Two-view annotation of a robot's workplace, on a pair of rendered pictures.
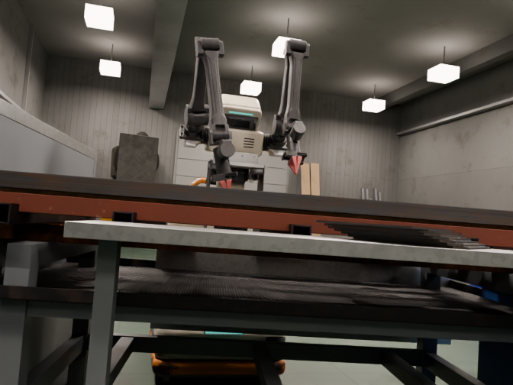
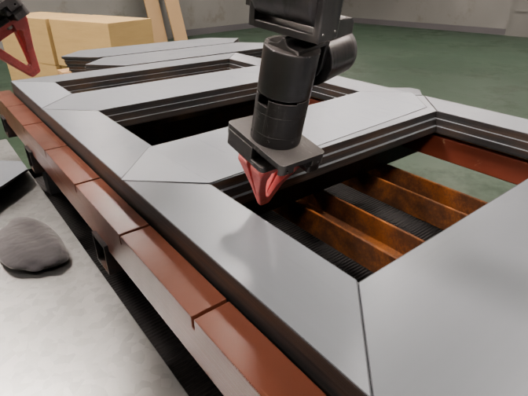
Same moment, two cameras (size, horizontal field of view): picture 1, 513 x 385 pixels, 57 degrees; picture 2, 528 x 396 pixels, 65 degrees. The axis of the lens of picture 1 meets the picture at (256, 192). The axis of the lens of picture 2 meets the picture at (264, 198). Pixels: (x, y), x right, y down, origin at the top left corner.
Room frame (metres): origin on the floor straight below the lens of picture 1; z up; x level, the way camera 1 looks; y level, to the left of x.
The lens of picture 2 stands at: (2.12, 0.50, 1.11)
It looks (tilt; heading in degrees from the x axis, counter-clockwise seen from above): 28 degrees down; 236
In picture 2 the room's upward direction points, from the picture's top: straight up
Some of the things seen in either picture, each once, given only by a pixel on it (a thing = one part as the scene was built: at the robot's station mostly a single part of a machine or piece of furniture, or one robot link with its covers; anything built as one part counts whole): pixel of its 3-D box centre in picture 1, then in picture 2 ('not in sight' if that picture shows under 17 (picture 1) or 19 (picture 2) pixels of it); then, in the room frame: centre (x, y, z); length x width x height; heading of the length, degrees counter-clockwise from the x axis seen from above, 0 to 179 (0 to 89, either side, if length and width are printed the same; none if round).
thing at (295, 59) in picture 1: (294, 87); not in sight; (2.17, -0.14, 1.40); 0.11 x 0.06 x 0.43; 103
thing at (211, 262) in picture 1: (306, 294); not in sight; (2.07, -0.25, 0.47); 1.30 x 0.04 x 0.35; 95
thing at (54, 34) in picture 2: not in sight; (102, 66); (1.24, -3.34, 0.41); 1.39 x 0.99 x 0.82; 114
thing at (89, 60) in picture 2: not in sight; (175, 56); (1.46, -1.12, 0.82); 0.80 x 0.40 x 0.06; 5
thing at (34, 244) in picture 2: not in sight; (26, 243); (2.13, -0.24, 0.69); 0.20 x 0.10 x 0.03; 100
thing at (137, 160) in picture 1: (127, 186); not in sight; (11.36, 3.10, 1.35); 1.39 x 1.24 x 2.70; 103
